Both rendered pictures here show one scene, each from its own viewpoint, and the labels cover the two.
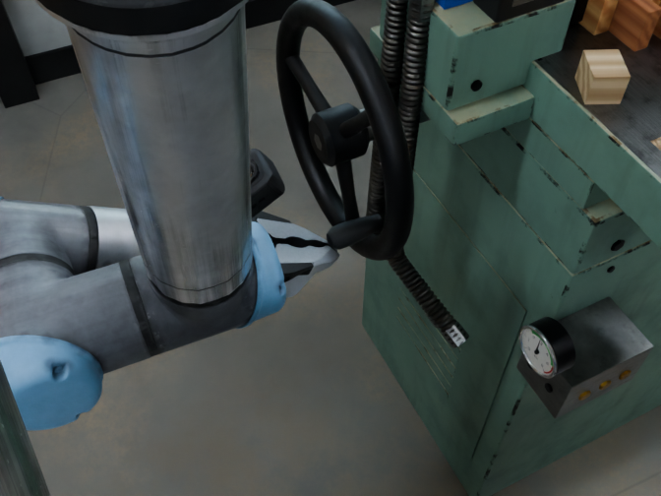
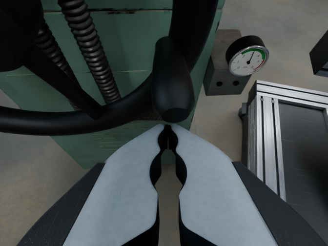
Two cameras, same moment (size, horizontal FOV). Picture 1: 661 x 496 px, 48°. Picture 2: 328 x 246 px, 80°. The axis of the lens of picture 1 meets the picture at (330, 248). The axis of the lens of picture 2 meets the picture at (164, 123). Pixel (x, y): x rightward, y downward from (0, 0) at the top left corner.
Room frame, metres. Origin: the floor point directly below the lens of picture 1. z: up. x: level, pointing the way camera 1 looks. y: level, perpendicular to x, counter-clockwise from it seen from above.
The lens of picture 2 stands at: (0.45, 0.06, 0.88)
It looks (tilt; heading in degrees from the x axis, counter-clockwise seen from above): 59 degrees down; 290
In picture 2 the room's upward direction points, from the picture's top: 3 degrees clockwise
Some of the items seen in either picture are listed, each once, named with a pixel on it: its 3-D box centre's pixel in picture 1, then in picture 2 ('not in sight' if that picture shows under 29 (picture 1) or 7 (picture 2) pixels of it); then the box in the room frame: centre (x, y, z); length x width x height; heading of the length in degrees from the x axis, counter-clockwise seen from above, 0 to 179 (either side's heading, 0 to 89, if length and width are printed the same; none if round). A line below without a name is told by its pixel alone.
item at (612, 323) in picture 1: (582, 358); (223, 63); (0.45, -0.30, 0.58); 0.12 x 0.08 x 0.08; 117
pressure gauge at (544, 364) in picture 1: (548, 349); (243, 59); (0.42, -0.24, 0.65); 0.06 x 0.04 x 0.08; 27
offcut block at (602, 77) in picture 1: (601, 77); not in sight; (0.56, -0.26, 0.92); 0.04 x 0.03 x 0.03; 2
